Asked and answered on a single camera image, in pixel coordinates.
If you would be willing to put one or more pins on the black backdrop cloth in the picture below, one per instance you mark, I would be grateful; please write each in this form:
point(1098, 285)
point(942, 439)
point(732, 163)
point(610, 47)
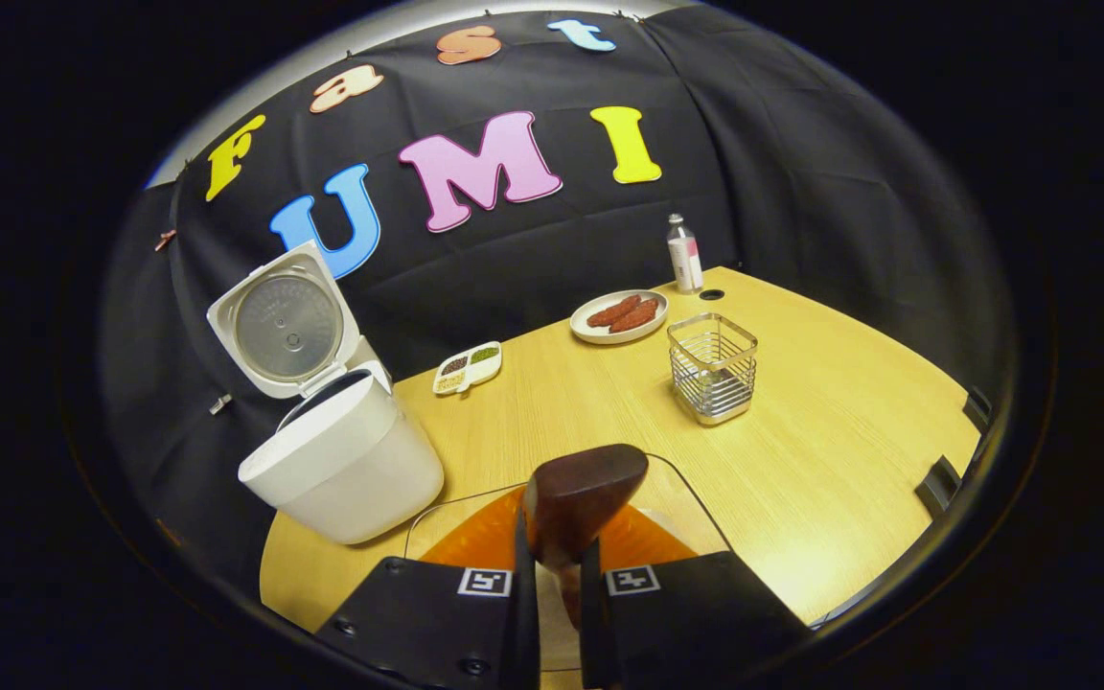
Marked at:
point(801, 192)

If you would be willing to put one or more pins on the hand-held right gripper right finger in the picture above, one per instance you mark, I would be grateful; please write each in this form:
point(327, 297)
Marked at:
point(696, 613)

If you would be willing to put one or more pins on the small clear bottle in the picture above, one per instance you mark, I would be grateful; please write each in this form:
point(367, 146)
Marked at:
point(684, 259)

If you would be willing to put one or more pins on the white oval plate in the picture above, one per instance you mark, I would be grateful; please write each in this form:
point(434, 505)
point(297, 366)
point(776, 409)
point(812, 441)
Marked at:
point(590, 332)

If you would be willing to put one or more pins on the clear tray of rice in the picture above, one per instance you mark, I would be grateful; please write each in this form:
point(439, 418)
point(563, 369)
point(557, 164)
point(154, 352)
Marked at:
point(681, 517)

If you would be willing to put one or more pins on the brown wooden spoon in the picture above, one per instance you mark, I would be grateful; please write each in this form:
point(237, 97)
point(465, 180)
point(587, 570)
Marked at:
point(576, 498)

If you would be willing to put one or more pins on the white rice cooker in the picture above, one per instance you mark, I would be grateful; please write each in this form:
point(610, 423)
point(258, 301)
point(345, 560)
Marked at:
point(351, 470)

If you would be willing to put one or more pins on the copper clip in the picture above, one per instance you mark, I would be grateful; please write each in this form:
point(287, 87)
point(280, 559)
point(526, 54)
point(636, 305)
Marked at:
point(165, 240)

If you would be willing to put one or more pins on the silver metal clip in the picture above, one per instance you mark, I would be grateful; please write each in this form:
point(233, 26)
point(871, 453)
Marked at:
point(220, 403)

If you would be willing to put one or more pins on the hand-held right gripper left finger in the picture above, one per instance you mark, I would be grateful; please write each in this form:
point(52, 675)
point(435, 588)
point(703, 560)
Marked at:
point(437, 613)

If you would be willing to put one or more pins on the red meat piece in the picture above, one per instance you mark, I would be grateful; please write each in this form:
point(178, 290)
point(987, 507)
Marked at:
point(612, 311)
point(638, 316)

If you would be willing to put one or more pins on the white divided grain dish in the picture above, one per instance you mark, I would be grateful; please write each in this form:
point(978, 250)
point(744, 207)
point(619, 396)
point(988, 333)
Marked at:
point(468, 369)

